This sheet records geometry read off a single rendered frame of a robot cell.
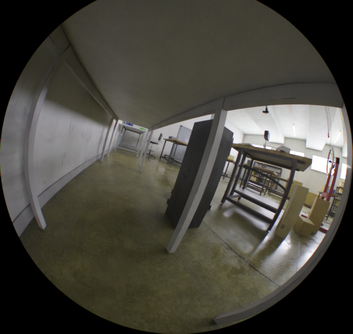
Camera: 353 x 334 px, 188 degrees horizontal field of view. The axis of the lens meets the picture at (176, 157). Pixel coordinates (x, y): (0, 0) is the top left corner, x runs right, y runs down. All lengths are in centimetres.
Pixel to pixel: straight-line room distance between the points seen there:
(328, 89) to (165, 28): 46
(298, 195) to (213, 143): 135
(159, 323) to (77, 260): 43
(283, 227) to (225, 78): 160
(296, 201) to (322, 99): 132
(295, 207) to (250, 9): 159
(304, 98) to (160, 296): 83
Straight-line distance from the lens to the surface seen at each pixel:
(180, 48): 39
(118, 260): 64
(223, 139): 80
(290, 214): 160
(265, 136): 177
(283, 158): 153
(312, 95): 39
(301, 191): 158
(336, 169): 344
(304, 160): 154
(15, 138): 67
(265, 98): 41
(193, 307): 63
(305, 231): 227
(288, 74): 40
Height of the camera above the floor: 57
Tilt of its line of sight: 3 degrees down
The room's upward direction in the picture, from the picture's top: 17 degrees clockwise
